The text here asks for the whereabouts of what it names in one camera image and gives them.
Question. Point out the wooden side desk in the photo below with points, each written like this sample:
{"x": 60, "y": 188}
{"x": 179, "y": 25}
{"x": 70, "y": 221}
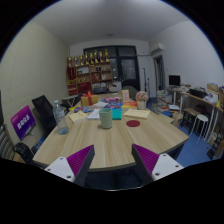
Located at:
{"x": 200, "y": 100}

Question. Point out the black office chair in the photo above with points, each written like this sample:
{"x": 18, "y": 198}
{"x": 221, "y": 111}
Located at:
{"x": 43, "y": 111}

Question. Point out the grey office chair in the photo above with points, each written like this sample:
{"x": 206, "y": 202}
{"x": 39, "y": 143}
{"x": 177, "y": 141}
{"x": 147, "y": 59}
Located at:
{"x": 133, "y": 92}

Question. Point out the clear plastic water bottle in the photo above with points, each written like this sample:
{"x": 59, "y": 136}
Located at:
{"x": 60, "y": 121}

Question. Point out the white printed booklet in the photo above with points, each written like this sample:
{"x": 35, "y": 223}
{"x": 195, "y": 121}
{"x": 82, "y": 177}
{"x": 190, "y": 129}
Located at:
{"x": 94, "y": 114}

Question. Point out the white round stool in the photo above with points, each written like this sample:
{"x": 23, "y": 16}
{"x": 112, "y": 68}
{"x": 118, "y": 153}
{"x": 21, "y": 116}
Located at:
{"x": 201, "y": 118}

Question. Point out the wooden shelf unit with trophies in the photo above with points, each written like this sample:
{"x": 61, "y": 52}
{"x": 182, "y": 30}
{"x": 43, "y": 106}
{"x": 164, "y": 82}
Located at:
{"x": 88, "y": 75}

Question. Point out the orange standing card box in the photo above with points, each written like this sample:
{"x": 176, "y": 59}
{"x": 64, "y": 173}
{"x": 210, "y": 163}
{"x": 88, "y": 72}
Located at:
{"x": 125, "y": 96}

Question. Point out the purple sign board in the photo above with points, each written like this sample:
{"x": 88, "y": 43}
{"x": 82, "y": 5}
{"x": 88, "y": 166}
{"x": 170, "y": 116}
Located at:
{"x": 22, "y": 122}

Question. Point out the beige paper envelope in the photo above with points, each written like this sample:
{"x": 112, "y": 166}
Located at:
{"x": 136, "y": 114}

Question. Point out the brown wooden stool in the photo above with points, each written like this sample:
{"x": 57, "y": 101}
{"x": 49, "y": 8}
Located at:
{"x": 190, "y": 111}

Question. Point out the teal notebook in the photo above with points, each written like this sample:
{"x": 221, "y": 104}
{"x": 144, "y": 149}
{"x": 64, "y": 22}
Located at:
{"x": 117, "y": 114}

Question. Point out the white air conditioner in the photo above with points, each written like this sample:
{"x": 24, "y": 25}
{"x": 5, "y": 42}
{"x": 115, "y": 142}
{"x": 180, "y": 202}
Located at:
{"x": 156, "y": 48}

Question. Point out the pink box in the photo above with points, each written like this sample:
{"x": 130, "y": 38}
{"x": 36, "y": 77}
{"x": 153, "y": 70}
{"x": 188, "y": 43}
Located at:
{"x": 112, "y": 99}

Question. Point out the yellow gift box red ribbon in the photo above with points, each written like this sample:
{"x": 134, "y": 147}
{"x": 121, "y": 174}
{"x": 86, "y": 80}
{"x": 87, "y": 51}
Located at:
{"x": 89, "y": 100}

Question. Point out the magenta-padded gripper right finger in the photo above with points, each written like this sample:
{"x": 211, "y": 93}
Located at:
{"x": 165, "y": 165}

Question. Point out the striped fabric chair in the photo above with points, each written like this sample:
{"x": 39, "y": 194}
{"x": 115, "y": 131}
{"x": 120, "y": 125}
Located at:
{"x": 5, "y": 145}

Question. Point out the pale green cup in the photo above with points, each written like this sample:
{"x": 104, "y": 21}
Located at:
{"x": 106, "y": 119}

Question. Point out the black printer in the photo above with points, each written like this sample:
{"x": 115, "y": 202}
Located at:
{"x": 197, "y": 93}

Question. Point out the computer monitor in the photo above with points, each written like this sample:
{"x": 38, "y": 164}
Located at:
{"x": 174, "y": 80}

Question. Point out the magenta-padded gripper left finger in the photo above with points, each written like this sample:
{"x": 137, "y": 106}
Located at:
{"x": 60, "y": 166}

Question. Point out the blue printed book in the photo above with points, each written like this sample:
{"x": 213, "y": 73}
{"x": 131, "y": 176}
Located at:
{"x": 83, "y": 109}
{"x": 112, "y": 106}

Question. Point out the flat round red coaster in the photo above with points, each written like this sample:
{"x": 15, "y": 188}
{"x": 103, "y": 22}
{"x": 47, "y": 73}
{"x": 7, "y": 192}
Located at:
{"x": 133, "y": 123}

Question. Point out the stack of books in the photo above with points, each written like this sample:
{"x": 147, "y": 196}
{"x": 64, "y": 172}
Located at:
{"x": 164, "y": 98}

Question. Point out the orange folder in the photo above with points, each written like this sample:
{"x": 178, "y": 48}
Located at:
{"x": 130, "y": 104}

